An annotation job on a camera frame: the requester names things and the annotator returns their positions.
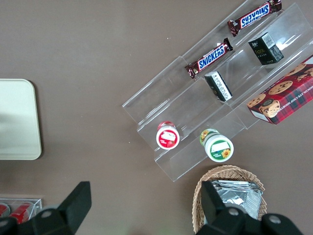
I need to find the light tan wicker basket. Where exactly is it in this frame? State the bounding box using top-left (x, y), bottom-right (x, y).
top-left (191, 165), bottom-right (268, 235)

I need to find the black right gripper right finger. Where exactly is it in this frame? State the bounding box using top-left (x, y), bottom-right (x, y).
top-left (195, 181), bottom-right (300, 235)

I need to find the Snickers chocolate bar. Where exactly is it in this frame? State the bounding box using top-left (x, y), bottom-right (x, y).
top-left (227, 0), bottom-right (283, 37)
top-left (184, 37), bottom-right (234, 79)

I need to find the red plaid cookie box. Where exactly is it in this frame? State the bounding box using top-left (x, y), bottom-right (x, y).
top-left (246, 55), bottom-right (313, 125)

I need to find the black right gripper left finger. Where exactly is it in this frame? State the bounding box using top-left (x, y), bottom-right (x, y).
top-left (0, 181), bottom-right (92, 235)

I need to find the stack of foil containers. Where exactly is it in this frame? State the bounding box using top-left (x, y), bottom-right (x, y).
top-left (210, 180), bottom-right (264, 221)

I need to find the clear acrylic stepped display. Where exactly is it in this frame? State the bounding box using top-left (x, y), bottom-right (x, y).
top-left (121, 0), bottom-right (313, 183)

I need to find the small black carton box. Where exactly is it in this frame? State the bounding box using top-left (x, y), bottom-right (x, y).
top-left (204, 71), bottom-right (233, 102)
top-left (248, 32), bottom-right (285, 66)

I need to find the cream rectangular serving tray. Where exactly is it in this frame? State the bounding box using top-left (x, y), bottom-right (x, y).
top-left (0, 78), bottom-right (43, 161)

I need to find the red lid yogurt cup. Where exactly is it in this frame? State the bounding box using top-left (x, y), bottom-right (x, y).
top-left (156, 120), bottom-right (181, 150)

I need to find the clear acrylic bottle rack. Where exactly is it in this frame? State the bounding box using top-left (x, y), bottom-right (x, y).
top-left (0, 198), bottom-right (43, 225)

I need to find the green lid yogurt cup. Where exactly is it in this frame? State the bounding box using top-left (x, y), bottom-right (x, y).
top-left (200, 128), bottom-right (234, 163)

